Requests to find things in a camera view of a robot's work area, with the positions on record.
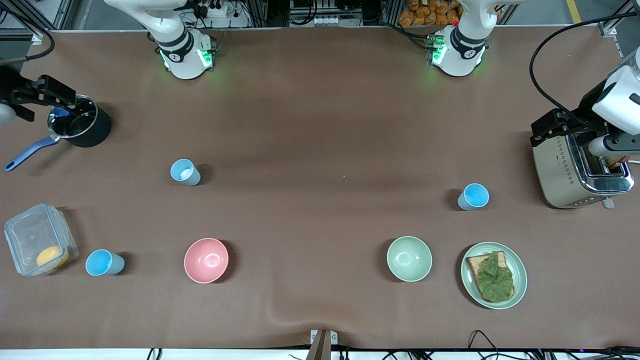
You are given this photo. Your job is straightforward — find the blue plastic cup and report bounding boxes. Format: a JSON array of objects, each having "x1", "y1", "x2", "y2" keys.
[
  {"x1": 457, "y1": 183, "x2": 490, "y2": 211},
  {"x1": 85, "y1": 249, "x2": 126, "y2": 277}
]

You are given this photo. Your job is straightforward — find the blue cup with white ball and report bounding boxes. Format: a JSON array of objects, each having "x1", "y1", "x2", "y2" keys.
[{"x1": 170, "y1": 158, "x2": 202, "y2": 187}]

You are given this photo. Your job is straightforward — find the silver toaster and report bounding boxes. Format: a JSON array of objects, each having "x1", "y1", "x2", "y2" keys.
[{"x1": 531, "y1": 125, "x2": 636, "y2": 210}]

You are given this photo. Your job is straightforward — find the clear plastic food container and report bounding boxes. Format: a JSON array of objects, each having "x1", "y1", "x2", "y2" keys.
[{"x1": 4, "y1": 203, "x2": 80, "y2": 277}]

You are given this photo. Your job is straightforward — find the green plate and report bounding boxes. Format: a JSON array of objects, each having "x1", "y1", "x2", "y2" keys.
[{"x1": 460, "y1": 242, "x2": 528, "y2": 310}]

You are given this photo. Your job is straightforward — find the toast slice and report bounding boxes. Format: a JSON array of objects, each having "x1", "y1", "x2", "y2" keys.
[{"x1": 466, "y1": 251, "x2": 516, "y2": 303}]

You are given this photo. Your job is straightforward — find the green lettuce leaf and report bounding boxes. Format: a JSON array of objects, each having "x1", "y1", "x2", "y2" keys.
[{"x1": 474, "y1": 251, "x2": 515, "y2": 303}]

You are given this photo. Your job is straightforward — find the yellow round food piece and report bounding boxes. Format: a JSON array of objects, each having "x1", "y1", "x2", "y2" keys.
[{"x1": 36, "y1": 245, "x2": 70, "y2": 269}]

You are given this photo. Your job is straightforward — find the orange bag of buns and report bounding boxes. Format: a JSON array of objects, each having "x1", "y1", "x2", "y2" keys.
[{"x1": 398, "y1": 0, "x2": 461, "y2": 27}]

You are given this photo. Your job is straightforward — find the power strip with plugs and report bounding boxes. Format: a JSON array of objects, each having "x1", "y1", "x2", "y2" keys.
[{"x1": 192, "y1": 0, "x2": 231, "y2": 19}]

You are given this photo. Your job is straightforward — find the green bowl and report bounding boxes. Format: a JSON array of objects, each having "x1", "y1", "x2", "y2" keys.
[{"x1": 386, "y1": 236, "x2": 433, "y2": 283}]

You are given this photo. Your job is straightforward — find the pink bowl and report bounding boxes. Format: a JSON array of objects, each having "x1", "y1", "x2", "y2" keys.
[{"x1": 183, "y1": 237, "x2": 230, "y2": 284}]

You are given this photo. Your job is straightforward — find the black saucepan with blue handle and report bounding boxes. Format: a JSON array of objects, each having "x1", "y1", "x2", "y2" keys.
[{"x1": 4, "y1": 95, "x2": 112, "y2": 172}]

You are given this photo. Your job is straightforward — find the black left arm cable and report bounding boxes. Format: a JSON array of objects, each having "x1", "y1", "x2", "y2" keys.
[{"x1": 529, "y1": 12, "x2": 640, "y2": 113}]

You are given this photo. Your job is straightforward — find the aluminium frame profile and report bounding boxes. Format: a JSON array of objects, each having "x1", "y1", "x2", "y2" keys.
[
  {"x1": 597, "y1": 0, "x2": 640, "y2": 38},
  {"x1": 0, "y1": 0, "x2": 68, "y2": 43}
]

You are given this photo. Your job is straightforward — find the black looped cable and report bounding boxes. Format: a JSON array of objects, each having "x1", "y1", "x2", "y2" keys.
[{"x1": 467, "y1": 330, "x2": 501, "y2": 360}]

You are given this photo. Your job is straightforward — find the metal table bracket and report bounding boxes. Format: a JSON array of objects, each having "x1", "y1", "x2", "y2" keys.
[{"x1": 306, "y1": 329, "x2": 338, "y2": 360}]

